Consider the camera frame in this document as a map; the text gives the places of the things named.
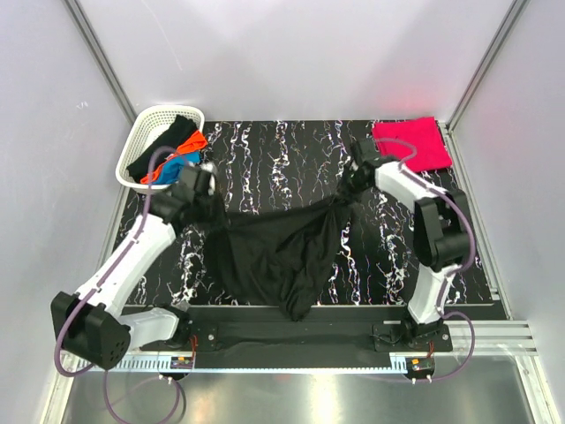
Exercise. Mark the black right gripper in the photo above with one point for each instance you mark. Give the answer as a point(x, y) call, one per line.
point(352, 169)

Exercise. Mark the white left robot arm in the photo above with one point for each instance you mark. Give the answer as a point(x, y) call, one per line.
point(90, 322)

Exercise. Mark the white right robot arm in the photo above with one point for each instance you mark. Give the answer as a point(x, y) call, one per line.
point(442, 235)

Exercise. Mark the blue t shirt in basket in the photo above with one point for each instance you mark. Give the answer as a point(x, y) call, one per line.
point(168, 172)

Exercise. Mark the right aluminium corner post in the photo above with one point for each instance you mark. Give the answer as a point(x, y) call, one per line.
point(503, 32)

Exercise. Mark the white plastic basket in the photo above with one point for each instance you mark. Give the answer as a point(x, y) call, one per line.
point(148, 126)

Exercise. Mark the left aluminium corner post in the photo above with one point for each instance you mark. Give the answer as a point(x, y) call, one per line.
point(95, 48)

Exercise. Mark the folded pink t shirt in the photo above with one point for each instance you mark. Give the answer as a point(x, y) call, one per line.
point(398, 138)

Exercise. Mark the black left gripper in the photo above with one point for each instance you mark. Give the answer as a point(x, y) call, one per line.
point(211, 194)

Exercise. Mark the aluminium corner post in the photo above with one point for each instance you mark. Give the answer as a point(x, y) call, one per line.
point(503, 32)
point(95, 48)

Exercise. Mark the aluminium frame rail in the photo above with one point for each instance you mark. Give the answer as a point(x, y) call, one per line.
point(492, 338)

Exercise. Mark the black t shirt in basket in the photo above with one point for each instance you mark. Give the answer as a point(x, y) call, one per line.
point(178, 133)

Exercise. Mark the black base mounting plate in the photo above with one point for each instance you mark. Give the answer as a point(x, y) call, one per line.
point(329, 337)

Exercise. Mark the black t shirt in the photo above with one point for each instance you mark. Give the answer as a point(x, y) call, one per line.
point(280, 258)
point(178, 133)

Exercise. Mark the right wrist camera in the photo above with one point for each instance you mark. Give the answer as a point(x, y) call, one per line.
point(365, 151)

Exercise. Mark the orange t shirt in basket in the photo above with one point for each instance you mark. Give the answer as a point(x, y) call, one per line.
point(195, 143)

